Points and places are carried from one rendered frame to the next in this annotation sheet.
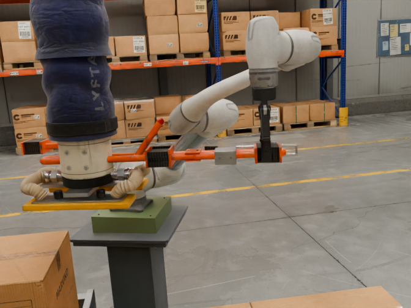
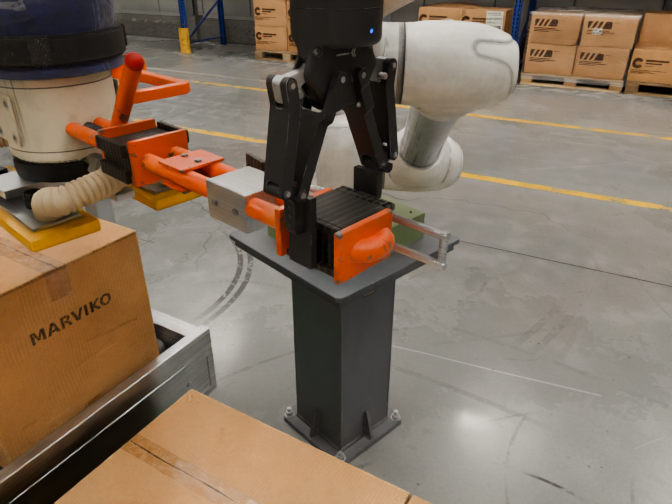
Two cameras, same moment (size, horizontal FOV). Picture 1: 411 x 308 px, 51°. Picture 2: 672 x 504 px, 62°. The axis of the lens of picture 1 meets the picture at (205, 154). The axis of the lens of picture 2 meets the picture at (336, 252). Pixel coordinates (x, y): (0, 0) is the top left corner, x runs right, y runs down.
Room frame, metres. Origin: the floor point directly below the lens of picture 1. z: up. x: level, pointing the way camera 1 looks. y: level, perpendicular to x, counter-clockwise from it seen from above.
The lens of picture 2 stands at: (0.97, -0.49, 1.50)
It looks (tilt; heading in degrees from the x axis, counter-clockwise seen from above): 28 degrees down; 38
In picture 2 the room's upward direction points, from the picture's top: straight up
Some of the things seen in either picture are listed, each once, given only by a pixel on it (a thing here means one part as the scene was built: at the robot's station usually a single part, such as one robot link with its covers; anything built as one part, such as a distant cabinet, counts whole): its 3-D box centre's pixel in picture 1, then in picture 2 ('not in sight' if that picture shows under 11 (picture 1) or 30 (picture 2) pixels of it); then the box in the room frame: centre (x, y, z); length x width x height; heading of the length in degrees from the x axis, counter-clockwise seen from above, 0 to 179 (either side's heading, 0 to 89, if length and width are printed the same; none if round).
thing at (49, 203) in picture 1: (79, 197); (18, 194); (1.31, 0.41, 1.16); 0.34 x 0.10 x 0.05; 85
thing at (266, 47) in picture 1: (265, 42); not in sight; (1.36, -0.21, 1.61); 0.13 x 0.11 x 0.16; 124
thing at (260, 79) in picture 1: (263, 78); not in sight; (1.35, -0.19, 1.50); 0.09 x 0.09 x 0.06
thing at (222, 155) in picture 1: (225, 155); (248, 198); (1.36, -0.06, 1.26); 0.07 x 0.07 x 0.04; 85
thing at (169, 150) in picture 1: (160, 156); (145, 151); (1.38, 0.15, 1.27); 0.10 x 0.08 x 0.06; 175
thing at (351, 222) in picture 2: (267, 153); (333, 232); (1.34, -0.20, 1.26); 0.08 x 0.07 x 0.05; 85
